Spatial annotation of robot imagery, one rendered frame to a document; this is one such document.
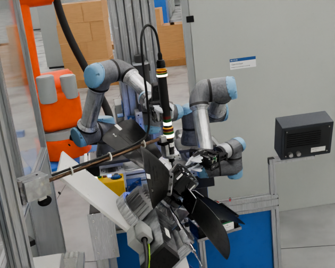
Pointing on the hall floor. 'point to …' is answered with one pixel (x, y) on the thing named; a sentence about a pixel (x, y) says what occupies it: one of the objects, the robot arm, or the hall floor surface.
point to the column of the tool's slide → (6, 187)
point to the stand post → (101, 259)
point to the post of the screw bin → (202, 254)
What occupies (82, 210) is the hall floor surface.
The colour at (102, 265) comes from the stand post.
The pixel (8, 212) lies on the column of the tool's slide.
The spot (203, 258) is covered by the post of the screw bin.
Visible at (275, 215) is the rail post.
